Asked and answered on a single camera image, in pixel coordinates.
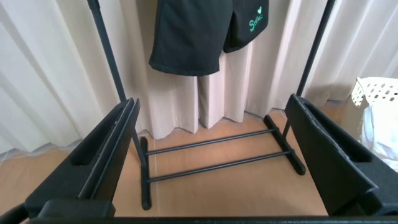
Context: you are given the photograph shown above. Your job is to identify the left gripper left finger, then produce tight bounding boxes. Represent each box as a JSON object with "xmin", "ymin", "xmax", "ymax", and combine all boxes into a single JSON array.
[{"xmin": 24, "ymin": 98, "xmax": 141, "ymax": 218}]

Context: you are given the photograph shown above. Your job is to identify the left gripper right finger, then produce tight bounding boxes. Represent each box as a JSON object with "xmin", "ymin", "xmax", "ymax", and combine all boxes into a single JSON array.
[{"xmin": 284, "ymin": 94, "xmax": 398, "ymax": 217}]

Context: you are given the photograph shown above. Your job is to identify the white garment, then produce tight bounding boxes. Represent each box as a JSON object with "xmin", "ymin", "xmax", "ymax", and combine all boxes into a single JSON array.
[{"xmin": 360, "ymin": 99, "xmax": 398, "ymax": 173}]

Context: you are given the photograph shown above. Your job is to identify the black shorts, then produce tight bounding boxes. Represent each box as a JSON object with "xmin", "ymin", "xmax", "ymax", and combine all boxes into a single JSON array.
[{"xmin": 148, "ymin": 0, "xmax": 270, "ymax": 77}]

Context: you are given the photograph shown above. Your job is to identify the black clothes rack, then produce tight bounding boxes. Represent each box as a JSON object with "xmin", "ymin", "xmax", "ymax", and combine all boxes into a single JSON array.
[{"xmin": 86, "ymin": 0, "xmax": 337, "ymax": 211}]

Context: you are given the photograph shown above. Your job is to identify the white laundry basket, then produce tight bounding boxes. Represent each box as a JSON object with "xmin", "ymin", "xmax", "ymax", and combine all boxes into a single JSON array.
[{"xmin": 351, "ymin": 77, "xmax": 398, "ymax": 109}]

